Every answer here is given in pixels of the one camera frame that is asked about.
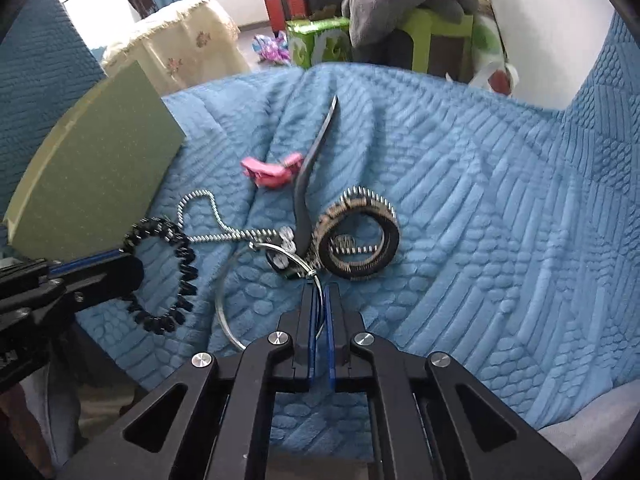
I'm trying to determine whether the colourful crumpled bag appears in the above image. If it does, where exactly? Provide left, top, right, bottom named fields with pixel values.
left=252, top=30, right=291, bottom=66

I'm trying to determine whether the green plastic stool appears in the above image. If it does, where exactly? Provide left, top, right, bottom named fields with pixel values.
left=390, top=8, right=474, bottom=84

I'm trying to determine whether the silver bangle ring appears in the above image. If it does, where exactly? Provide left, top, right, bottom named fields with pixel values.
left=214, top=242, right=326, bottom=351

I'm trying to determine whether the green printed carton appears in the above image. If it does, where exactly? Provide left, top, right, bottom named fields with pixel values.
left=285, top=18, right=352, bottom=70

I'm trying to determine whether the black bead bracelet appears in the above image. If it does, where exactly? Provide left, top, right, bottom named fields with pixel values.
left=121, top=216, right=200, bottom=335

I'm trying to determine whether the green cardboard jewelry box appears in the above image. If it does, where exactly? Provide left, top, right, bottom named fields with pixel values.
left=3, top=62, right=184, bottom=261

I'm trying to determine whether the striped wide bangle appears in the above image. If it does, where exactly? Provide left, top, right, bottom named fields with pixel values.
left=309, top=186, right=400, bottom=281

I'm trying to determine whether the silver ball chain necklace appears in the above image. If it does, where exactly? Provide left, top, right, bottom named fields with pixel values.
left=176, top=188, right=296, bottom=254

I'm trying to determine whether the pink hair clip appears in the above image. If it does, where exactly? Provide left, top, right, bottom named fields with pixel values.
left=241, top=152, right=304, bottom=188

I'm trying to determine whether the blue textured sofa cover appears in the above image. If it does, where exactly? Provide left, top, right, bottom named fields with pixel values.
left=0, top=0, right=640, bottom=461

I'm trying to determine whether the cream floral tablecloth table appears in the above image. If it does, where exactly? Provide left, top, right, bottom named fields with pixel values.
left=101, top=0, right=250, bottom=96

